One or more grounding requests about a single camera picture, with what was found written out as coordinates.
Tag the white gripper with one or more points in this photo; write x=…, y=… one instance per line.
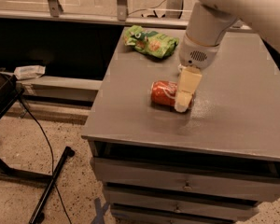
x=194, y=54

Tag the red coke can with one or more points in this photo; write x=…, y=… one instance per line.
x=163, y=92

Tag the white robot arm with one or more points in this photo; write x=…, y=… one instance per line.
x=208, y=23

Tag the green chip bag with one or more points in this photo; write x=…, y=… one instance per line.
x=149, y=42

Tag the grey drawer cabinet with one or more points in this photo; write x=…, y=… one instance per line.
x=232, y=127

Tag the top grey drawer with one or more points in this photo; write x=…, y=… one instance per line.
x=245, y=187

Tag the grey drawer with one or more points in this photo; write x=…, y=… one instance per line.
x=170, y=203
x=162, y=217
x=245, y=187

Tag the middle grey drawer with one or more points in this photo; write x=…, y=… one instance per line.
x=170, y=203

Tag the bottom grey drawer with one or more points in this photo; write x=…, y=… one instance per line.
x=162, y=217

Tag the white wipes packet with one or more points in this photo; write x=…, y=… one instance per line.
x=29, y=72

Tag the blue tape cross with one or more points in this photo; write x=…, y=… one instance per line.
x=100, y=210

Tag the middle metal bracket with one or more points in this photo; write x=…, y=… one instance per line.
x=122, y=10

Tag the metal bracket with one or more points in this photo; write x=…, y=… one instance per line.
x=55, y=8
x=122, y=10

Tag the left metal bracket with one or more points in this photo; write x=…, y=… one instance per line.
x=55, y=8

